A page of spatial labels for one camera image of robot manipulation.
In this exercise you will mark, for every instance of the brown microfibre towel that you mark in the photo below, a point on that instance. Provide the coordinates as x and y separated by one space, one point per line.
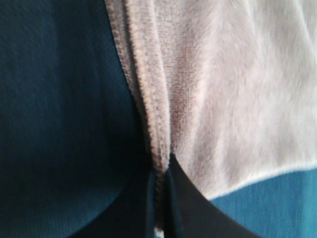
227 92

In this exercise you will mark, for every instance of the black table cloth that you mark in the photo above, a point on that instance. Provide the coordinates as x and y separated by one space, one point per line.
71 135

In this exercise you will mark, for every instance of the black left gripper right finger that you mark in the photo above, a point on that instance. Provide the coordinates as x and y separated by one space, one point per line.
198 210

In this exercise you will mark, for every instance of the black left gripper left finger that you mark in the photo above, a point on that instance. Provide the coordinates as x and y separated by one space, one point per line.
131 215

